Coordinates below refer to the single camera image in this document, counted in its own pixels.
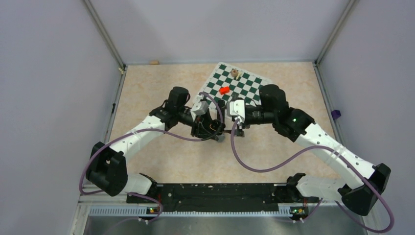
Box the wooden letter cube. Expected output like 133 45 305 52
230 69 239 78

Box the red toy brick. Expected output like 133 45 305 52
219 86 230 95

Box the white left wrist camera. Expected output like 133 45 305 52
190 94 209 117

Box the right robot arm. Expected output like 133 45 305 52
226 84 391 216

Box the purple object outside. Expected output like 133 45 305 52
331 110 342 120

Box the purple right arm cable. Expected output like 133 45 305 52
230 120 395 234

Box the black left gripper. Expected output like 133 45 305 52
177 106 221 141

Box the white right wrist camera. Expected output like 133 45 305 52
226 99 246 126

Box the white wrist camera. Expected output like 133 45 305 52
190 94 209 117
226 99 246 126

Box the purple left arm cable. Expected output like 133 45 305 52
78 92 224 196

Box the green white chessboard mat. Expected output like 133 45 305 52
199 62 273 106

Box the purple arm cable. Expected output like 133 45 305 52
230 120 395 234
78 92 224 196

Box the black earbud case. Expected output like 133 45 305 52
209 120 226 135

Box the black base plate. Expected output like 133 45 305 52
126 182 320 213

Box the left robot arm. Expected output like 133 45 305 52
79 87 220 202

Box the wooden cork piece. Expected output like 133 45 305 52
149 60 160 65

